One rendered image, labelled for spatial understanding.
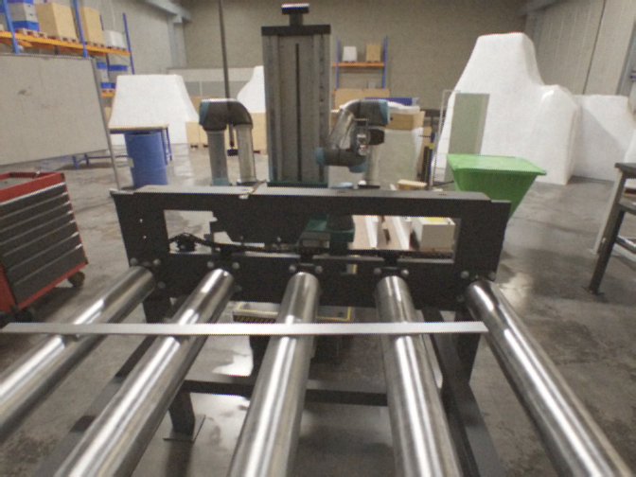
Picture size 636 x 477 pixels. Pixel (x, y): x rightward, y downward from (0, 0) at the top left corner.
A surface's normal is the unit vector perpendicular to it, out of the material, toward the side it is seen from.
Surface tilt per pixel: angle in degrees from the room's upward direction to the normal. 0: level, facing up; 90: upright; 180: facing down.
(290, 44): 90
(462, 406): 0
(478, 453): 0
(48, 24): 90
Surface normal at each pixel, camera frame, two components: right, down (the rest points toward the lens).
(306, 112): -0.15, 0.38
